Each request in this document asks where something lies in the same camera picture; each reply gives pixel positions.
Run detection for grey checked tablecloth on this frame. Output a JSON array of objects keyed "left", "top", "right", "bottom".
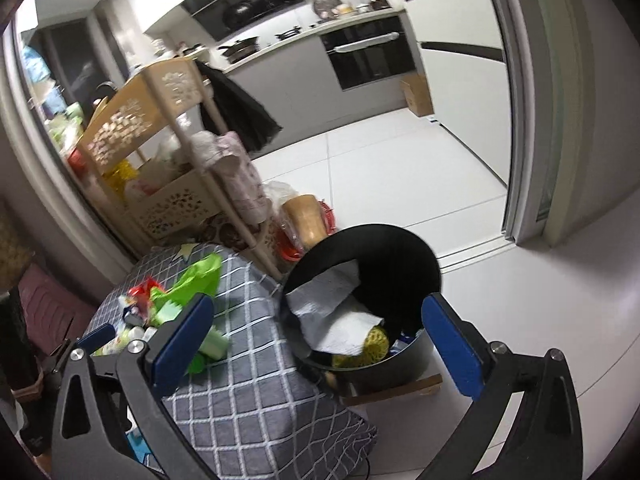
[{"left": 88, "top": 244, "right": 378, "bottom": 479}]

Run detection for yellow mesh bag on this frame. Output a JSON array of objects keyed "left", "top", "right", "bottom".
[{"left": 332, "top": 326, "right": 390, "bottom": 368}]

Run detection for black wok on stove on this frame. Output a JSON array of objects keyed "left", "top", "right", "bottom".
[{"left": 218, "top": 37, "right": 259, "bottom": 64}]

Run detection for maroon plastic stool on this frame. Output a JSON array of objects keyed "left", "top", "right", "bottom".
[{"left": 18, "top": 263, "right": 96, "bottom": 354}]

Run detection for light green white bottle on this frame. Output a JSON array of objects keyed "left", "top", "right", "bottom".
[{"left": 92, "top": 323, "right": 157, "bottom": 356}]

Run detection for cardboard box on floor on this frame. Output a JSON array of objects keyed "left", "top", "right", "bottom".
[{"left": 400, "top": 73, "right": 434, "bottom": 117}]

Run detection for black hanging garment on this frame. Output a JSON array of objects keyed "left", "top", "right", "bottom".
[{"left": 195, "top": 61, "right": 282, "bottom": 153}]

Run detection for green sponge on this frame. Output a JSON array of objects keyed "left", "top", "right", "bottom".
[{"left": 188, "top": 326, "right": 229, "bottom": 375}]

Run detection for white refrigerator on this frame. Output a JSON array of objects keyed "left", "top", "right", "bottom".
[{"left": 400, "top": 0, "right": 512, "bottom": 183}]

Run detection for large white paper towel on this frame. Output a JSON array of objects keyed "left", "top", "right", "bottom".
[{"left": 285, "top": 260, "right": 383, "bottom": 356}]

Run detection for black round trash bin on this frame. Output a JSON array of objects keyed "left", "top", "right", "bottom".
[{"left": 277, "top": 224, "right": 442, "bottom": 396}]

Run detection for green plastic bag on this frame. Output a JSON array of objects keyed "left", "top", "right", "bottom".
[{"left": 150, "top": 254, "right": 222, "bottom": 327}]

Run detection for red plastic bag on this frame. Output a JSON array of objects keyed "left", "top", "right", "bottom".
[{"left": 127, "top": 278, "right": 164, "bottom": 310}]

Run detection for black built-in oven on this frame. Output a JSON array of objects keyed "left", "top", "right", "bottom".
[{"left": 320, "top": 15, "right": 416, "bottom": 90}]

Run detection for beige perforated storage rack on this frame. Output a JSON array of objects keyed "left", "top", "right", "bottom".
[{"left": 76, "top": 58, "right": 282, "bottom": 278}]

